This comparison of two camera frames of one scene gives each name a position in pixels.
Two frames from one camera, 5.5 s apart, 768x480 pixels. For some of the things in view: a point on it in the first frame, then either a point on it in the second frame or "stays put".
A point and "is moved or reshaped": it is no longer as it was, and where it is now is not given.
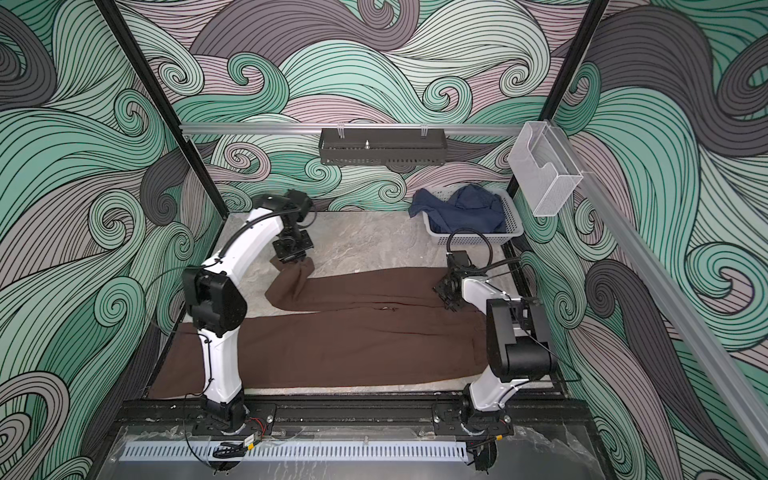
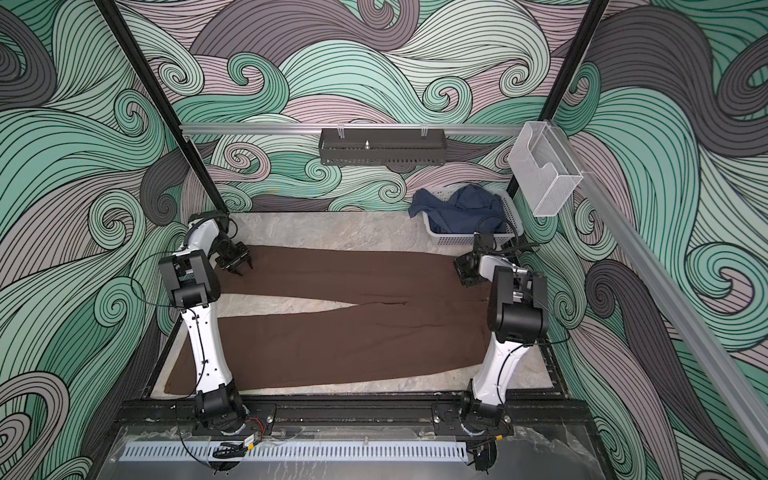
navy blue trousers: (470, 207) stays put
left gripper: (285, 257) to (242, 256)
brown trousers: (331, 325) is moved or reshaped
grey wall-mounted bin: (544, 167) stays put
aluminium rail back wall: (355, 127) stays put
